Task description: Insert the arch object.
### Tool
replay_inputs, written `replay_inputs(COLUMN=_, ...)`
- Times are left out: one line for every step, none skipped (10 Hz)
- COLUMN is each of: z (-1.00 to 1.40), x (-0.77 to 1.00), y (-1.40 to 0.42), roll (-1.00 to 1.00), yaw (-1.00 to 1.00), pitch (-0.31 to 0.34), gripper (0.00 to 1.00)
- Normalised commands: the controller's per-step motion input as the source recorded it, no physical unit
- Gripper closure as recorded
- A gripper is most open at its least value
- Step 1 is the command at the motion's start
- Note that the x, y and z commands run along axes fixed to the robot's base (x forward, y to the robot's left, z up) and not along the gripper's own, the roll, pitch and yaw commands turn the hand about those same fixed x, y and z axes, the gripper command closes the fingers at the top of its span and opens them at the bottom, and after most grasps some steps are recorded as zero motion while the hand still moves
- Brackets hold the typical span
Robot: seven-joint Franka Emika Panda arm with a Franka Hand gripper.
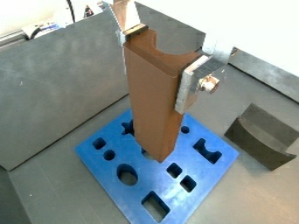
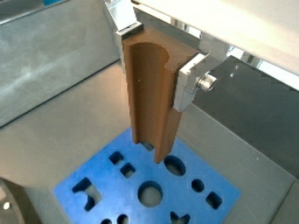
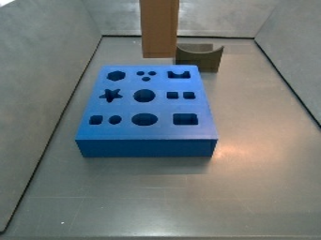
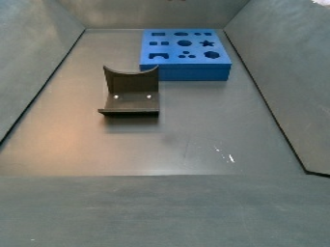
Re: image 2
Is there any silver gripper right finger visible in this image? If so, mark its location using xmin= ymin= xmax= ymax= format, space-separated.
xmin=172 ymin=38 xmax=229 ymax=112

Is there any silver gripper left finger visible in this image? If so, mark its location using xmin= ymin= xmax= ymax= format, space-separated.
xmin=104 ymin=0 xmax=144 ymax=67

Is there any blue shape-sorting board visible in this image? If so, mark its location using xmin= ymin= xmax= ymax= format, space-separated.
xmin=53 ymin=130 xmax=240 ymax=224

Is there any grey round metal base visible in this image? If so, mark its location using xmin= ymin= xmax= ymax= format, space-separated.
xmin=0 ymin=178 xmax=42 ymax=224

